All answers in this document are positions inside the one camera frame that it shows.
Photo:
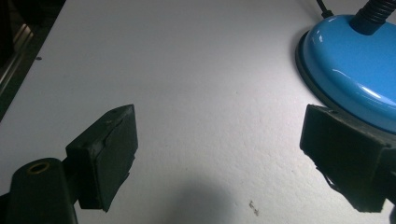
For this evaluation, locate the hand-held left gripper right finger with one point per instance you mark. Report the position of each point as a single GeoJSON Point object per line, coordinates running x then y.
{"type": "Point", "coordinates": [345, 152]}

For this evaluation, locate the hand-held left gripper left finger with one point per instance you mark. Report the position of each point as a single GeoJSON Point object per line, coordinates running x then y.
{"type": "Point", "coordinates": [106, 158]}

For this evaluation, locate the blue desk lamp base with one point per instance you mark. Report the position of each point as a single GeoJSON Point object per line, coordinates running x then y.
{"type": "Point", "coordinates": [351, 62]}

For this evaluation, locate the metal stand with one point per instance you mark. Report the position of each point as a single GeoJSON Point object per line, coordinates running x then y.
{"type": "Point", "coordinates": [15, 53]}

